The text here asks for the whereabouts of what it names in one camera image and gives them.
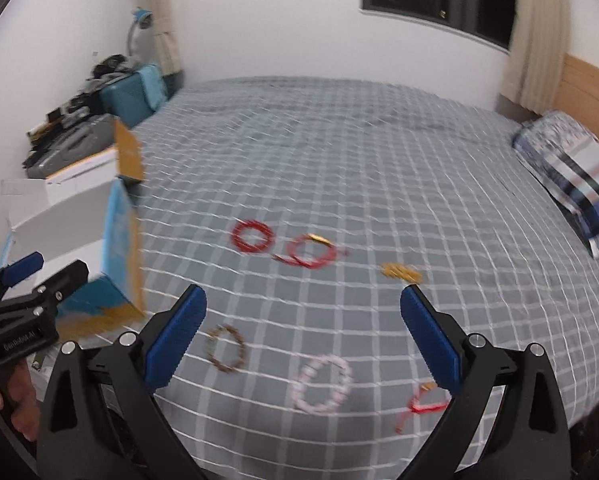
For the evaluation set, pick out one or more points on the blue striped pillow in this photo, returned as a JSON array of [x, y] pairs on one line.
[[569, 175]]

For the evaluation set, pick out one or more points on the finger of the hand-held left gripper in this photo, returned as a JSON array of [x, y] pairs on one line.
[[24, 265], [61, 282]]

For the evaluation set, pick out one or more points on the blue desk lamp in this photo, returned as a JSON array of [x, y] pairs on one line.
[[143, 19]]

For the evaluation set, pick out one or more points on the black bag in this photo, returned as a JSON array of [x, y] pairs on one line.
[[111, 65]]

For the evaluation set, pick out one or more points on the beige curtain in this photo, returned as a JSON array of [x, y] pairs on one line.
[[534, 60], [162, 10]]

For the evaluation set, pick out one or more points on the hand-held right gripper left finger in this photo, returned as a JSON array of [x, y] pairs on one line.
[[177, 335]]

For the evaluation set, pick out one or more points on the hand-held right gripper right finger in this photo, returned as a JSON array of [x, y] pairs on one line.
[[432, 335]]

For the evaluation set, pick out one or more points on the person's left hand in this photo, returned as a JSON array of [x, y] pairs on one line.
[[14, 405]]

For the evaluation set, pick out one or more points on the grey checked bed sheet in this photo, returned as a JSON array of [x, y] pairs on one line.
[[379, 185]]

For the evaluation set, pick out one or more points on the blue suitcase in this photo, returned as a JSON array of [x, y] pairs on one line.
[[127, 100]]

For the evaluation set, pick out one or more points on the white and blue cardboard box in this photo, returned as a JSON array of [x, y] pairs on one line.
[[64, 230]]

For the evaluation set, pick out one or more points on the wooden bed frame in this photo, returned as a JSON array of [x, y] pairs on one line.
[[589, 95]]

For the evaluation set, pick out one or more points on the grey suitcase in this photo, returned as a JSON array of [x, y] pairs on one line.
[[74, 145]]

